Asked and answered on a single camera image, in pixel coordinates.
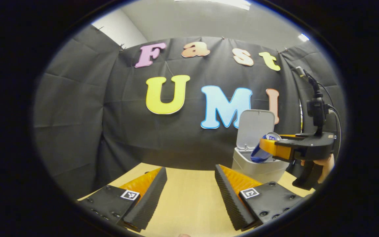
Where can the large ceiling light panel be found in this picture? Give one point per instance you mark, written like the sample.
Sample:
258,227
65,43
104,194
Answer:
215,3

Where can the wooden desktop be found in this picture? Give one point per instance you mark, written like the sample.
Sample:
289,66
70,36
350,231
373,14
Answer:
189,197

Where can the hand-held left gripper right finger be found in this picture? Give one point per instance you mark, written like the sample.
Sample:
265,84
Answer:
232,200

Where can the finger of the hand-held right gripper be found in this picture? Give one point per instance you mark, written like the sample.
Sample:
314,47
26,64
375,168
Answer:
291,136
281,148

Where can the grey desktop garbage bin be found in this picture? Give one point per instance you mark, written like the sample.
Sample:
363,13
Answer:
255,125

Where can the black backdrop cloth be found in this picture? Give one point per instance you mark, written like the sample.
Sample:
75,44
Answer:
127,138

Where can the small ceiling light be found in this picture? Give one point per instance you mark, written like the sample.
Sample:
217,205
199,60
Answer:
303,37

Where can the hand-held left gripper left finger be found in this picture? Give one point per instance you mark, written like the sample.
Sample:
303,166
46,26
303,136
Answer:
150,200

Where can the blue pop can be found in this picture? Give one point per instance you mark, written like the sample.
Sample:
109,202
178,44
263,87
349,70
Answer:
260,154

